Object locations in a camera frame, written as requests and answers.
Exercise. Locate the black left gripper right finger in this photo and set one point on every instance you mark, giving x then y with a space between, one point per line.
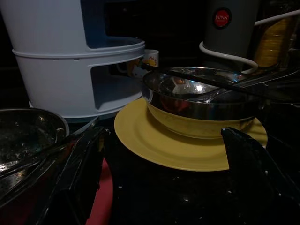
255 178

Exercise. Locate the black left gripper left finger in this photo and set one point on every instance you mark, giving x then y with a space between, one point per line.
75 182

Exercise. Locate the stainless steel bowl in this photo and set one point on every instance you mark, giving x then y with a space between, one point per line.
187 109
23 131

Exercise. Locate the red plate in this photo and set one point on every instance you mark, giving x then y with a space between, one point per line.
100 199

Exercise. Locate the yellow plate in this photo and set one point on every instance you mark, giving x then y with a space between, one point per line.
145 140

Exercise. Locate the yellow bowl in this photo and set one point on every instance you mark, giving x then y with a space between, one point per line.
178 122

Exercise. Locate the white tiered plastic rack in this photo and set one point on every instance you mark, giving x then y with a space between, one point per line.
51 77

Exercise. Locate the yellow cooking oil bottle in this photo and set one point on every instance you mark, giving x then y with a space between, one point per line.
272 42

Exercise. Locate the white cartoon print mug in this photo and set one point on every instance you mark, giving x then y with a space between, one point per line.
151 59

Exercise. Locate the grey container with red sticker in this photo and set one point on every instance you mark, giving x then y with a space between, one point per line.
225 35

